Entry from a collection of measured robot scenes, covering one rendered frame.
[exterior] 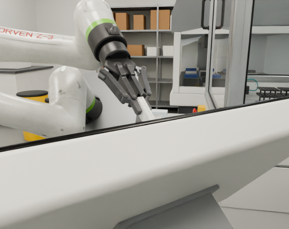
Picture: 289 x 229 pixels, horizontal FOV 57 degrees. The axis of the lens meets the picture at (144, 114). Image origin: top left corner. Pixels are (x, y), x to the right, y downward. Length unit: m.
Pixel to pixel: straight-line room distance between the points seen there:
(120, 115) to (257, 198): 0.61
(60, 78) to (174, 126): 0.79
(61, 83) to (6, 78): 3.68
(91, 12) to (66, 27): 5.40
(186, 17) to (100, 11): 1.38
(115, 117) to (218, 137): 0.90
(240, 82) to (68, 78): 0.58
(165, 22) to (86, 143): 4.94
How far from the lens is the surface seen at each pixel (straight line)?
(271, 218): 0.91
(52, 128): 0.89
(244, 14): 0.74
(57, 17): 6.24
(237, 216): 0.89
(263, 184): 0.84
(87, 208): 0.20
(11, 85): 4.61
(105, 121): 1.13
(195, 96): 2.11
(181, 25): 2.08
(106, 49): 0.67
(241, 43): 0.74
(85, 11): 0.76
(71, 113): 0.91
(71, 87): 0.96
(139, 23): 5.20
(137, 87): 0.62
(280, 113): 0.34
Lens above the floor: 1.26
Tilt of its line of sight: 14 degrees down
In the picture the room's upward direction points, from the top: straight up
